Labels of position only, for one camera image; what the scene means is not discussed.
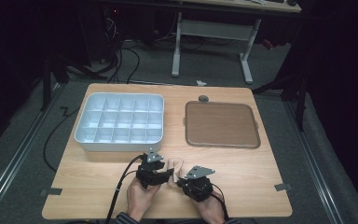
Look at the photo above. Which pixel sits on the grey tape piece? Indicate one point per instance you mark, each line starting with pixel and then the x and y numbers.
pixel 51 191
pixel 282 187

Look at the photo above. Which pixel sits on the grey round table cap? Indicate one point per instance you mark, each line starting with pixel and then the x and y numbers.
pixel 203 98

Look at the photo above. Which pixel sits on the wooden desk with white frame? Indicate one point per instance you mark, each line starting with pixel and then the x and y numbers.
pixel 214 29

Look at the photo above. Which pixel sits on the white compartment organizer box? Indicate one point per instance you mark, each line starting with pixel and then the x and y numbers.
pixel 121 121

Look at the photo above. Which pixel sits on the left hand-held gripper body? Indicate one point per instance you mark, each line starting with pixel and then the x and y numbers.
pixel 149 172

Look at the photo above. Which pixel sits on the person's right hand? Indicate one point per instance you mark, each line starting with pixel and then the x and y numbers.
pixel 211 208

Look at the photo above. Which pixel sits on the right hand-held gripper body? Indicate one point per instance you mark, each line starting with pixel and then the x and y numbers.
pixel 197 185

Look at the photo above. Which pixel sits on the brown tray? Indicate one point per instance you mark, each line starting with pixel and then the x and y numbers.
pixel 221 123

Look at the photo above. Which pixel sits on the crumpled white paper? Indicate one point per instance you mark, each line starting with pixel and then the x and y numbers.
pixel 201 83

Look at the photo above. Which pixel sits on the person's left hand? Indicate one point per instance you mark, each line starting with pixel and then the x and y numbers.
pixel 140 199

